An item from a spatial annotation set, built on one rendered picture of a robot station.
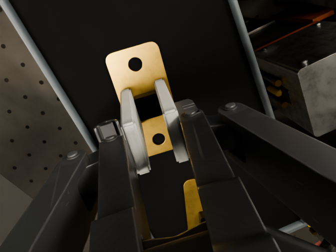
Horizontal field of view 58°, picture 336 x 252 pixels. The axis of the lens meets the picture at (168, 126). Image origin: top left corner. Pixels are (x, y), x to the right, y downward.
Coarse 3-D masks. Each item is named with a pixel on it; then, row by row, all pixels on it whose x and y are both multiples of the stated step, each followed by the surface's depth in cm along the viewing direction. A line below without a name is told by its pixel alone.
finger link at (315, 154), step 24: (240, 120) 13; (264, 120) 12; (264, 144) 11; (288, 144) 10; (312, 144) 10; (264, 168) 11; (288, 168) 10; (312, 168) 9; (288, 192) 10; (312, 192) 9; (312, 216) 9
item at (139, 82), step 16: (128, 48) 21; (144, 48) 21; (112, 64) 21; (144, 64) 21; (160, 64) 21; (112, 80) 21; (128, 80) 21; (144, 80) 22; (144, 96) 21; (144, 112) 22; (160, 112) 22; (144, 128) 23; (160, 128) 23; (160, 144) 24
